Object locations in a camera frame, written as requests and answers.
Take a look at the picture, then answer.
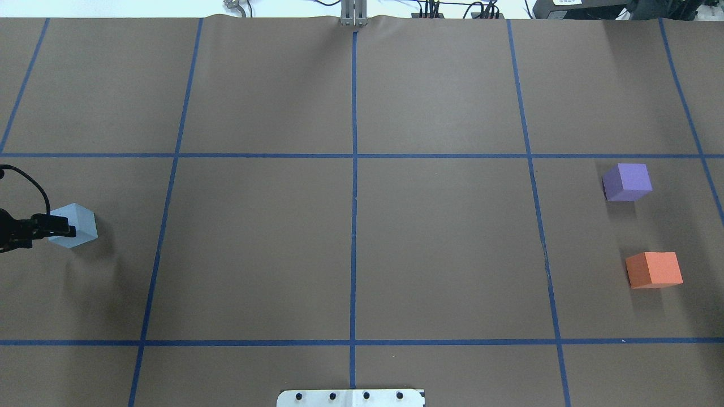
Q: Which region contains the purple foam block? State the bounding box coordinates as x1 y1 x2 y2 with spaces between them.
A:
602 163 653 202

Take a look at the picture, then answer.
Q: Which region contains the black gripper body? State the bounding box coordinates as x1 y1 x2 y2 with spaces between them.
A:
1 209 34 253

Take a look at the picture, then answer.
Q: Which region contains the light blue foam block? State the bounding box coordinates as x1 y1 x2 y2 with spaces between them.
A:
48 203 98 248

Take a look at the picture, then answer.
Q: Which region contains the aluminium frame post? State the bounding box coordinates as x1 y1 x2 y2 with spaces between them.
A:
339 0 369 27

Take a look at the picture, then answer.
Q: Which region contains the orange foam block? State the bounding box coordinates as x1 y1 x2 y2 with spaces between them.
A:
624 252 683 289

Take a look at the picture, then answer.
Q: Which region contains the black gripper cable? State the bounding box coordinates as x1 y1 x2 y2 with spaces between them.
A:
0 164 53 218

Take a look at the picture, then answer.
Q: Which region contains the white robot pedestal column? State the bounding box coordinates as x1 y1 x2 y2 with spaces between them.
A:
276 388 426 406

